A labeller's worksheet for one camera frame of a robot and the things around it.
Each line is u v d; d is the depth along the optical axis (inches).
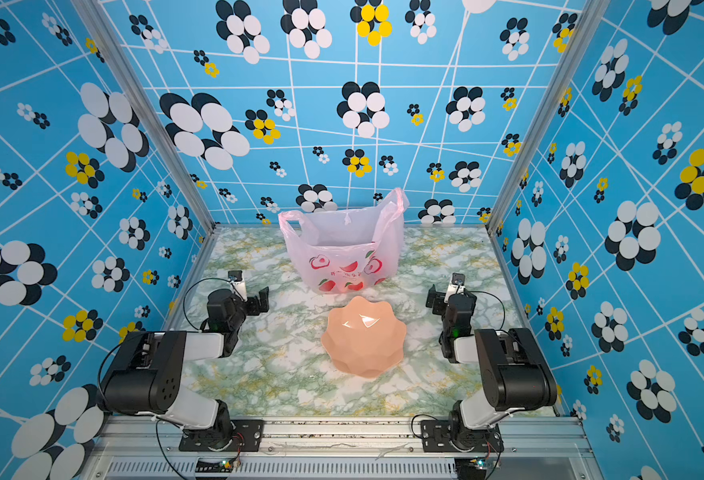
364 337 35.3
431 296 34.0
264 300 34.1
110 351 29.9
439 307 33.3
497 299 31.0
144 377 17.8
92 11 26.9
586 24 27.4
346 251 32.2
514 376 17.4
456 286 31.1
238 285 31.9
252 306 33.3
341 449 28.5
